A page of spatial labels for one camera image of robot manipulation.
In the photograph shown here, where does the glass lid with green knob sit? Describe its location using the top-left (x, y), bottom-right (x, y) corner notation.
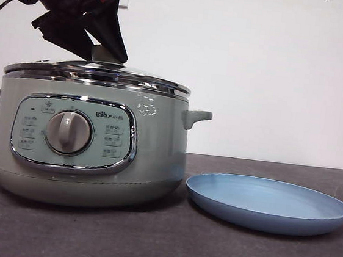
top-left (3, 35), bottom-right (196, 95)

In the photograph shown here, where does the pale green electric steamer pot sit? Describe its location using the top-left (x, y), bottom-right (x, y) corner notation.
top-left (0, 70), bottom-right (216, 221)

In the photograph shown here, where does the blue round plate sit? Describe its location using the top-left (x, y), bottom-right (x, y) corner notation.
top-left (181, 169), bottom-right (343, 242)

